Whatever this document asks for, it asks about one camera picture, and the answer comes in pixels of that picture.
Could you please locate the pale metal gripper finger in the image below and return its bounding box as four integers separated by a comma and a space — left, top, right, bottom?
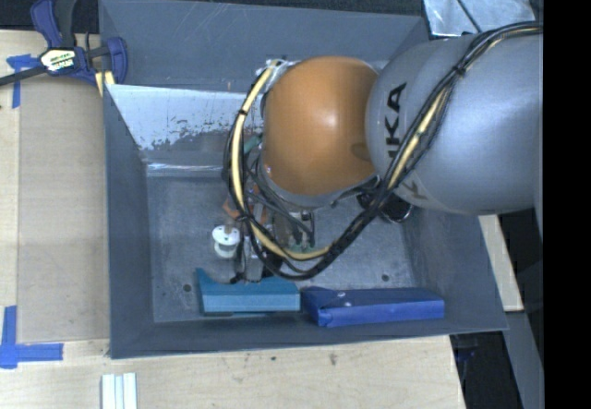
243, 236, 265, 283

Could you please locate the pale wood flat board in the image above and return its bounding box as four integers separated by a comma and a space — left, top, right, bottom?
17, 73, 112, 344

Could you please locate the white spool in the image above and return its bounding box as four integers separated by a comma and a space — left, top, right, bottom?
211, 223, 243, 259

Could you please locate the teal blue flat block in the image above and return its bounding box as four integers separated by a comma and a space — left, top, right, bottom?
195, 267, 302, 318

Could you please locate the small orange object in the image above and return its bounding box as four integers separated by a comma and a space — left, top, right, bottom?
223, 196, 247, 222

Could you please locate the dark blue flat box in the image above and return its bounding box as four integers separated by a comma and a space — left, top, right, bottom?
299, 285, 446, 329

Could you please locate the grey metal bin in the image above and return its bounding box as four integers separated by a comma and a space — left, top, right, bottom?
97, 0, 510, 360

